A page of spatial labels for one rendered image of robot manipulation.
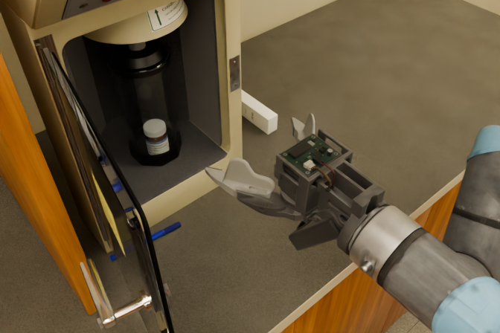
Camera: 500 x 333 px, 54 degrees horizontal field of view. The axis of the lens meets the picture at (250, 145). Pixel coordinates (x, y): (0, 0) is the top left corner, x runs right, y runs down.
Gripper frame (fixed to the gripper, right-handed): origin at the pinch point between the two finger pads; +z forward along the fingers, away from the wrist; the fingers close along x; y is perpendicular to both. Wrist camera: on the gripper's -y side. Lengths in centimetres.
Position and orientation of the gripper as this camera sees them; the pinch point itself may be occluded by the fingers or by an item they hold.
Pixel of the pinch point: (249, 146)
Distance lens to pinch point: 65.3
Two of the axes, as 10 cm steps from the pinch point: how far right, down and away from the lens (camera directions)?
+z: -6.4, -5.3, 5.5
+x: -7.7, 4.4, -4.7
